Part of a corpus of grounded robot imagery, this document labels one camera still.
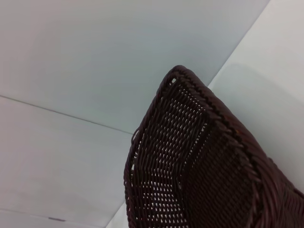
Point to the dark brown woven plastic basket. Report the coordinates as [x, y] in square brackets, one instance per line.
[190, 154]

